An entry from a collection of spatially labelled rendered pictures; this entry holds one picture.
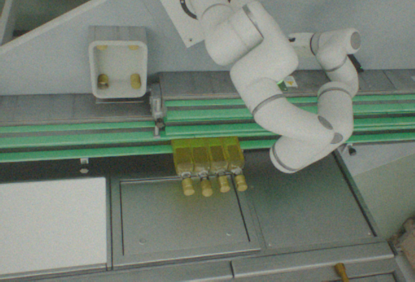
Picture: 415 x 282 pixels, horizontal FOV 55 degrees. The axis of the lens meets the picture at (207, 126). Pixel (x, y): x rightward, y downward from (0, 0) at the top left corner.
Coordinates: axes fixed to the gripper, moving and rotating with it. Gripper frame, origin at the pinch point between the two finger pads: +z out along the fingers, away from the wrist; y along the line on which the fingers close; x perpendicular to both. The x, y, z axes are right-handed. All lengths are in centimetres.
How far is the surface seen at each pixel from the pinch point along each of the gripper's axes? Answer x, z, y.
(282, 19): -8.3, -1.0, 5.2
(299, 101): 14.4, -0.6, -13.4
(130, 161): 53, 39, 23
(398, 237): 54, 158, -394
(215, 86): 18.9, 13.5, 13.2
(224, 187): 51, 0, 8
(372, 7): -22.7, -15.5, -19.7
